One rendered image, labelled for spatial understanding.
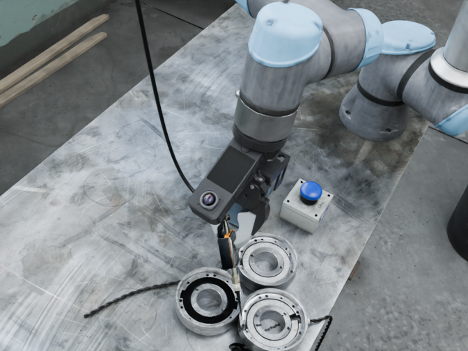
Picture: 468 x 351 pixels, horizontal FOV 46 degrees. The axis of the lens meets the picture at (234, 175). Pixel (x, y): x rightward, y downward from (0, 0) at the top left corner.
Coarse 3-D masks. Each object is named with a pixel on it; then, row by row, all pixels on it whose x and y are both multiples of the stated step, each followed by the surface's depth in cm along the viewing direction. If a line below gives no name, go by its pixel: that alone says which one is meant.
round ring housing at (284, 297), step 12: (264, 288) 87; (276, 288) 87; (252, 300) 86; (288, 300) 87; (264, 312) 85; (276, 312) 86; (300, 312) 86; (240, 324) 82; (288, 324) 84; (300, 324) 85; (240, 336) 84; (264, 336) 83; (276, 336) 83; (300, 336) 83; (252, 348) 82; (264, 348) 80; (276, 348) 82; (288, 348) 80
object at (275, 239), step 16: (256, 240) 95; (272, 240) 95; (240, 256) 92; (256, 256) 93; (272, 256) 93; (288, 256) 93; (240, 272) 89; (256, 272) 90; (272, 272) 90; (288, 272) 91; (256, 288) 89
